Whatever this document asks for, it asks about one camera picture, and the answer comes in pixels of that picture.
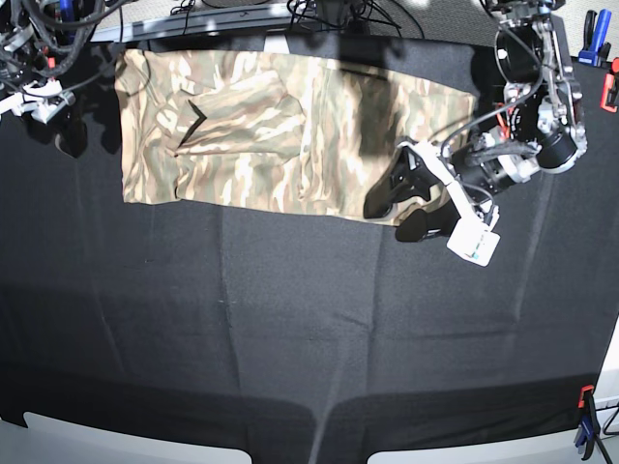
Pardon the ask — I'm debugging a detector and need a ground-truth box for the orange clamp top right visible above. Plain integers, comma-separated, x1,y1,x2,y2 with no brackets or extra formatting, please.
600,57,619,113

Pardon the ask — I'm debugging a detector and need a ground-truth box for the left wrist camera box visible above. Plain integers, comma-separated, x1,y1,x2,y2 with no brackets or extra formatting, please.
447,218,500,267

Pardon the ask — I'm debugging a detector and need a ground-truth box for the blue clamp bottom right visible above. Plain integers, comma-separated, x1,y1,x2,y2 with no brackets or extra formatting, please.
575,385,601,461

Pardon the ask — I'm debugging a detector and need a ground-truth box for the black table cloth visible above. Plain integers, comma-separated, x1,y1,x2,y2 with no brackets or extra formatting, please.
1,65,618,463

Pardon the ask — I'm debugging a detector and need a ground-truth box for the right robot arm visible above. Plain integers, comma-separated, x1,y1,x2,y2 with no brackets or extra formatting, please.
1,1,125,126

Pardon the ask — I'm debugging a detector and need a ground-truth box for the black cable bundle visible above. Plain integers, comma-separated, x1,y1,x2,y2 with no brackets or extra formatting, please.
285,0,402,36

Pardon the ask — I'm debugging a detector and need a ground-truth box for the blue clamp top right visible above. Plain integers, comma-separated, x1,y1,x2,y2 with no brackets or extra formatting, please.
577,9,612,67

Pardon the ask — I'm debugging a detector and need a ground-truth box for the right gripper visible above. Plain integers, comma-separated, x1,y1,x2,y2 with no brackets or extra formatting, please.
1,80,75,122

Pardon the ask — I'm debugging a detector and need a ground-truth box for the blue clamp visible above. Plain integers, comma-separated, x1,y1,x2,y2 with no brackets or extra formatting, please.
575,385,601,461
577,9,612,67

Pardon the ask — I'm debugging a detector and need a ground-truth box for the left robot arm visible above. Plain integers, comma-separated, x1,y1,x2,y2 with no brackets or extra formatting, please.
364,1,587,243

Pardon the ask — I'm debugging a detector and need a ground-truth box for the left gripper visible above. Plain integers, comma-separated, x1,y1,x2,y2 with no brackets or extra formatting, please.
363,138,499,243

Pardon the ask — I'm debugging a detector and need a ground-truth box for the camouflage t-shirt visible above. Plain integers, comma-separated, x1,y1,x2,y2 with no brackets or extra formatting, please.
114,49,476,221

